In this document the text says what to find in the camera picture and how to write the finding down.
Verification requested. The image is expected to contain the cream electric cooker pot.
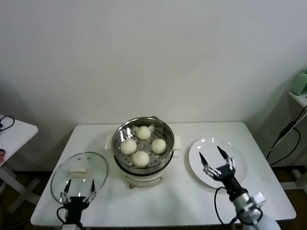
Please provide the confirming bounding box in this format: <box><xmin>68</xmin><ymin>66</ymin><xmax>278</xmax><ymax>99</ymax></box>
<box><xmin>112</xmin><ymin>148</ymin><xmax>180</xmax><ymax>190</ymax></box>

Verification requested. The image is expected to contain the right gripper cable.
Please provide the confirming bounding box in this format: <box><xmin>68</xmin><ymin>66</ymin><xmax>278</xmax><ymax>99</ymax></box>
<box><xmin>213</xmin><ymin>187</ymin><xmax>238</xmax><ymax>225</ymax></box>

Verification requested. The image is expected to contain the white steamed baozi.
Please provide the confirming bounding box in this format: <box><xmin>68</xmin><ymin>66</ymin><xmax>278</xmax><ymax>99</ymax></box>
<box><xmin>131</xmin><ymin>150</ymin><xmax>150</xmax><ymax>168</ymax></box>
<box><xmin>120</xmin><ymin>139</ymin><xmax>137</xmax><ymax>155</ymax></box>
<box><xmin>151</xmin><ymin>138</ymin><xmax>167</xmax><ymax>155</ymax></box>
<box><xmin>136</xmin><ymin>126</ymin><xmax>152</xmax><ymax>140</ymax></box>

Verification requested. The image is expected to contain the glass pot lid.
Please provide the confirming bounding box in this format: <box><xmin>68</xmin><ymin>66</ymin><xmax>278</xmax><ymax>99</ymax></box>
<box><xmin>49</xmin><ymin>151</ymin><xmax>109</xmax><ymax>205</ymax></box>

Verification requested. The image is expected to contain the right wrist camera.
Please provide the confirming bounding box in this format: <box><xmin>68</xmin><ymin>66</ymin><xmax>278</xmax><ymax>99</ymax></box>
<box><xmin>253</xmin><ymin>192</ymin><xmax>266</xmax><ymax>205</ymax></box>

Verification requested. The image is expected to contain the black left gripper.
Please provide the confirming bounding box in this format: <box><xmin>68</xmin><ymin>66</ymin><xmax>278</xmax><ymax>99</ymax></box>
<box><xmin>59</xmin><ymin>179</ymin><xmax>97</xmax><ymax>221</ymax></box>

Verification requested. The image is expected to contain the black cable with adapter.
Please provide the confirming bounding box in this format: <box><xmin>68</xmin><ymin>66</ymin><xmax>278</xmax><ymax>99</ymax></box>
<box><xmin>266</xmin><ymin>105</ymin><xmax>307</xmax><ymax>166</ymax></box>

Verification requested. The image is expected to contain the thin black looped cable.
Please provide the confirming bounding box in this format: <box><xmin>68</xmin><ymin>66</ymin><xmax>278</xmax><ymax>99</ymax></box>
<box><xmin>0</xmin><ymin>115</ymin><xmax>15</xmax><ymax>131</ymax></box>

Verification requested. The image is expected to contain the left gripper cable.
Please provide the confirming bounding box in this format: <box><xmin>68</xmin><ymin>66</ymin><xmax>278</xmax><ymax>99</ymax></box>
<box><xmin>56</xmin><ymin>206</ymin><xmax>70</xmax><ymax>222</ymax></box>

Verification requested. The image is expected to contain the white round plate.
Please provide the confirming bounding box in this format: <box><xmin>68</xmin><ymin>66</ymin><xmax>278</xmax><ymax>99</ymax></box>
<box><xmin>188</xmin><ymin>138</ymin><xmax>248</xmax><ymax>191</ymax></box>

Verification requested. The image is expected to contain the green box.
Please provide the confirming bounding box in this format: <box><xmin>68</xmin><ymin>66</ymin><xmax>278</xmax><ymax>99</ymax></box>
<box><xmin>292</xmin><ymin>69</ymin><xmax>307</xmax><ymax>96</ymax></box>

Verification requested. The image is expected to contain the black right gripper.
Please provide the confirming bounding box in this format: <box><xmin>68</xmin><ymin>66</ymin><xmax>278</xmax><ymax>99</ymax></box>
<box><xmin>198</xmin><ymin>145</ymin><xmax>242</xmax><ymax>195</ymax></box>

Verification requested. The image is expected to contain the stainless steel steamer basket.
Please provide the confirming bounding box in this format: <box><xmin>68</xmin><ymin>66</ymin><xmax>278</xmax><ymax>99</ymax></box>
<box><xmin>105</xmin><ymin>116</ymin><xmax>183</xmax><ymax>174</ymax></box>

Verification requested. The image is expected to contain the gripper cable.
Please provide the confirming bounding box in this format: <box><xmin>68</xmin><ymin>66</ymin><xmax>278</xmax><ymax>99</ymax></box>
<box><xmin>213</xmin><ymin>187</ymin><xmax>238</xmax><ymax>225</ymax></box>
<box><xmin>56</xmin><ymin>206</ymin><xmax>70</xmax><ymax>222</ymax></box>

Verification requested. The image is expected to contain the white side table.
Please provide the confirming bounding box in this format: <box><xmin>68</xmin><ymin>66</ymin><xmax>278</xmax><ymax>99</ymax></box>
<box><xmin>0</xmin><ymin>114</ymin><xmax>39</xmax><ymax>214</ymax></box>
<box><xmin>287</xmin><ymin>90</ymin><xmax>307</xmax><ymax>190</ymax></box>

